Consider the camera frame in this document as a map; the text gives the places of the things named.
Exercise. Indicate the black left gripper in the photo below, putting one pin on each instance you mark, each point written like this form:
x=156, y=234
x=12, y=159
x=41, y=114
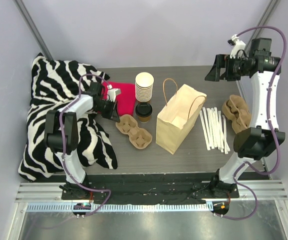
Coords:
x=111, y=110

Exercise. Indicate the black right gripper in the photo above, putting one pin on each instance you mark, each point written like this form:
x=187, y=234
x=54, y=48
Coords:
x=223, y=67

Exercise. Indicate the brown paper coffee cup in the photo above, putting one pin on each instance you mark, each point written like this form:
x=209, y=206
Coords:
x=144, y=118

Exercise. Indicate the black plastic cup lid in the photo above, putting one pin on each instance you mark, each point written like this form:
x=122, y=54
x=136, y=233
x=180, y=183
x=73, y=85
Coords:
x=143, y=109

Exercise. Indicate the brown pulp cup carrier single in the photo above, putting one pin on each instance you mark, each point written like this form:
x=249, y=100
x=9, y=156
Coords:
x=138, y=137

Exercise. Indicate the brown paper bag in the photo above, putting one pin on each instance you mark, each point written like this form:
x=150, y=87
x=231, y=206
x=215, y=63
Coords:
x=178, y=117

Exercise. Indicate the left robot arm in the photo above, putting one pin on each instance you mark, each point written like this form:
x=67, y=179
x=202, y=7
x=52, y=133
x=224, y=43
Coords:
x=61, y=133

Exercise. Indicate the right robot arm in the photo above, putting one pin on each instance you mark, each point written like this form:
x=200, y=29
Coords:
x=262, y=137

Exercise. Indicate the pink folded cloth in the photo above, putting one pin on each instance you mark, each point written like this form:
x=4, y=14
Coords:
x=126, y=100

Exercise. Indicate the brown pulp cup carrier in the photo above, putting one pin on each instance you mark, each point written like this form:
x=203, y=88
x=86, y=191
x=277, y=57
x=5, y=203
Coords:
x=237, y=111

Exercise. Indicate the stack of brown paper cups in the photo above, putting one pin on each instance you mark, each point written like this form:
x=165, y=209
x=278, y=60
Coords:
x=144, y=87

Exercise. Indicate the white wrapped straw bundle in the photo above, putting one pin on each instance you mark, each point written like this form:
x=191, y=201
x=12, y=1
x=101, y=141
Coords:
x=214, y=125

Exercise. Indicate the zebra print pillow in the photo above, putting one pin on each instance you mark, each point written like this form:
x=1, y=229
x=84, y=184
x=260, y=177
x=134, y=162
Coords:
x=54, y=85

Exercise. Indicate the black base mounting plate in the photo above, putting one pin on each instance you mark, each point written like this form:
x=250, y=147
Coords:
x=153, y=189

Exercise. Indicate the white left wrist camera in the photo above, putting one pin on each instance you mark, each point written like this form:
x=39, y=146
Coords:
x=112, y=93

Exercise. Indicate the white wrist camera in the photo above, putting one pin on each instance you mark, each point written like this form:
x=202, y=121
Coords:
x=112, y=93
x=237, y=47

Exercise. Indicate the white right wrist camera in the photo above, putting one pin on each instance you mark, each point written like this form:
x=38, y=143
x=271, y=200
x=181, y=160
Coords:
x=237, y=47

